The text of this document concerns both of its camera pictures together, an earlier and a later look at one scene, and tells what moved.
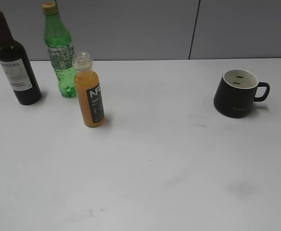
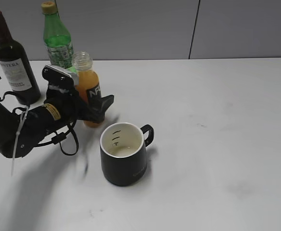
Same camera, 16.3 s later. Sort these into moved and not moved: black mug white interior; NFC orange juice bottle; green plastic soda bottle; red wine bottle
Moved: black mug white interior
Not moved: red wine bottle; green plastic soda bottle; NFC orange juice bottle
